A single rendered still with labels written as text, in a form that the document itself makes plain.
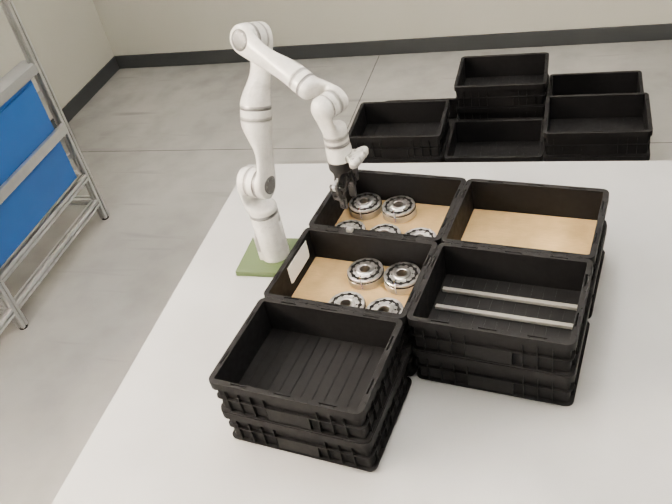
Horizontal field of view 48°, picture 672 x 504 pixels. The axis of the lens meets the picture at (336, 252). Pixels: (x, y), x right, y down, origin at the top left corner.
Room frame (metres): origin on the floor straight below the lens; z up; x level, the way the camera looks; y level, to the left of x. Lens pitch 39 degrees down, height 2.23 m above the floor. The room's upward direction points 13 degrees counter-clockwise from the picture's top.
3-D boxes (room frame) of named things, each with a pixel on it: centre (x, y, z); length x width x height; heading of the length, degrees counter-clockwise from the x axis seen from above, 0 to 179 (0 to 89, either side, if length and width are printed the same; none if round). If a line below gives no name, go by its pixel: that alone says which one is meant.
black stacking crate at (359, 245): (1.54, -0.03, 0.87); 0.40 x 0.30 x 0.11; 60
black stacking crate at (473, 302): (1.34, -0.37, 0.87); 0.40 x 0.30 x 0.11; 60
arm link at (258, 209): (1.95, 0.19, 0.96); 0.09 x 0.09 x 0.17; 53
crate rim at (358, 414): (1.29, 0.12, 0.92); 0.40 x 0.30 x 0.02; 60
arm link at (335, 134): (1.82, -0.06, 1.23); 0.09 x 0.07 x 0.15; 127
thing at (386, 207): (1.87, -0.22, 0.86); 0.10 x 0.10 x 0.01
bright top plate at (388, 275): (1.56, -0.16, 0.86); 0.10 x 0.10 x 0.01
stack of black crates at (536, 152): (2.70, -0.76, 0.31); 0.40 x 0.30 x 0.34; 68
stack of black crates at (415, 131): (2.85, -0.39, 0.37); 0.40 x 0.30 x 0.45; 68
